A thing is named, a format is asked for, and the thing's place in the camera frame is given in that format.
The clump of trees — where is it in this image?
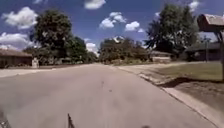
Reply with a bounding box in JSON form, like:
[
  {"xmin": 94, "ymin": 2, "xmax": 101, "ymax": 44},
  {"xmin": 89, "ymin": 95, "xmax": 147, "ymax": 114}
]
[{"xmin": 98, "ymin": 36, "xmax": 151, "ymax": 65}]

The grey asphalt road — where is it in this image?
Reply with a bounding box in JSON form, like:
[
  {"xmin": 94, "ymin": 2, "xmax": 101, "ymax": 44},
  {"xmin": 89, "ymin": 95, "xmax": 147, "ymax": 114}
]
[{"xmin": 0, "ymin": 63, "xmax": 219, "ymax": 128}]

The low pale house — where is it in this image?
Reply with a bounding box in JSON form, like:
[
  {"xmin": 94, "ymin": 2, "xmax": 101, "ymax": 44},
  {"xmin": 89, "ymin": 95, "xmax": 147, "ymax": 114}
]
[{"xmin": 148, "ymin": 50, "xmax": 174, "ymax": 64}]

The large broad tree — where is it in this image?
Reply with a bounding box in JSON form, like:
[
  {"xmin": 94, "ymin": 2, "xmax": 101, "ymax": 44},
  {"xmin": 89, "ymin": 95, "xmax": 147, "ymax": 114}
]
[{"xmin": 28, "ymin": 9, "xmax": 88, "ymax": 66}]

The tall dark tree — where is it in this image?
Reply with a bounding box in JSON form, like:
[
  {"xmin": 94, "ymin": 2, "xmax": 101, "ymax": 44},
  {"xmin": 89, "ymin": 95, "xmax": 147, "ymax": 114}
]
[{"xmin": 143, "ymin": 3, "xmax": 200, "ymax": 62}]

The robot's own part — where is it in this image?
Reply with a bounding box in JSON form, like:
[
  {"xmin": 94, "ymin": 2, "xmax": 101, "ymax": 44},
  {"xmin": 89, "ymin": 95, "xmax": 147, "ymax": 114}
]
[{"xmin": 67, "ymin": 113, "xmax": 76, "ymax": 128}]

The grass verge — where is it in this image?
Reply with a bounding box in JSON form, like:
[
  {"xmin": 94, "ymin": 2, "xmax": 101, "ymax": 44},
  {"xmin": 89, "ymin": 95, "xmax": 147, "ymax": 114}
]
[{"xmin": 151, "ymin": 62, "xmax": 224, "ymax": 113}]

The dark low house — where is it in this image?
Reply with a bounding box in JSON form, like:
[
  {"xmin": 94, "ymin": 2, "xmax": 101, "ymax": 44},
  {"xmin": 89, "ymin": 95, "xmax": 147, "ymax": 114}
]
[{"xmin": 183, "ymin": 41, "xmax": 223, "ymax": 62}]

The low brown house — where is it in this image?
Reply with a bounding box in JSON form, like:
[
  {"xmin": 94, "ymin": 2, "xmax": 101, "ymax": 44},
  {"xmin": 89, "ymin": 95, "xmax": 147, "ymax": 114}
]
[{"xmin": 0, "ymin": 48, "xmax": 34, "ymax": 69}]

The mailbox on post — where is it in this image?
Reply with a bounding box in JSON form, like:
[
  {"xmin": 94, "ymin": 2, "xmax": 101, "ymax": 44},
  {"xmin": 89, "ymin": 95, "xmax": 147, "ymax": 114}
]
[{"xmin": 196, "ymin": 13, "xmax": 224, "ymax": 83}]

